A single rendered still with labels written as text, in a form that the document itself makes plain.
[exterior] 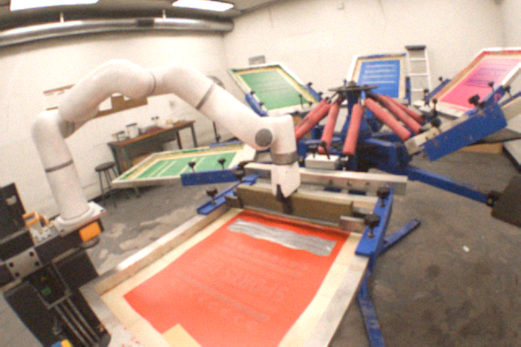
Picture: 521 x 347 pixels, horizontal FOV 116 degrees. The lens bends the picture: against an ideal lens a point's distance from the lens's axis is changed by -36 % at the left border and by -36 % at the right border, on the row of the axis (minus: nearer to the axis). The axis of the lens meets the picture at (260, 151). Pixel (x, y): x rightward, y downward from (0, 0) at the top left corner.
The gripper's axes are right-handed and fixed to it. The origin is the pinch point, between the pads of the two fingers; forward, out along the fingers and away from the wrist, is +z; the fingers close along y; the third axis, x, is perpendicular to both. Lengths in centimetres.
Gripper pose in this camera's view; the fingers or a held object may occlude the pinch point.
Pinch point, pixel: (290, 205)
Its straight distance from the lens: 81.9
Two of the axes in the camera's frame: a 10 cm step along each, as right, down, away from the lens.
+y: -5.7, 3.1, -7.6
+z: 1.4, 9.5, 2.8
